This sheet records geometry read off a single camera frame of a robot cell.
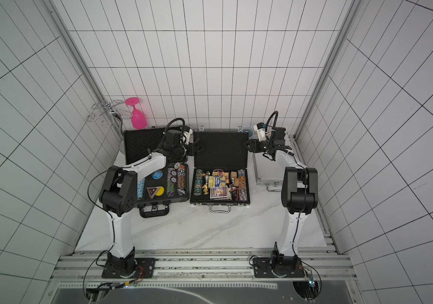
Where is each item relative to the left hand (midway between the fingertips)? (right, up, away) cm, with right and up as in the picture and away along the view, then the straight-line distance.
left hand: (198, 147), depth 98 cm
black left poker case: (-33, +2, +2) cm, 33 cm away
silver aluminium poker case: (+35, -15, -3) cm, 38 cm away
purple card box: (+11, -22, -8) cm, 26 cm away
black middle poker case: (+12, -16, -3) cm, 20 cm away
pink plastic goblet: (-35, +16, +7) cm, 39 cm away
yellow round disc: (-18, -22, -8) cm, 29 cm away
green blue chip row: (+1, -18, -3) cm, 18 cm away
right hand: (+28, +4, -1) cm, 28 cm away
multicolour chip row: (+23, -22, -8) cm, 33 cm away
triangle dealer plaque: (-21, -21, -8) cm, 31 cm away
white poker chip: (-11, -9, 0) cm, 15 cm away
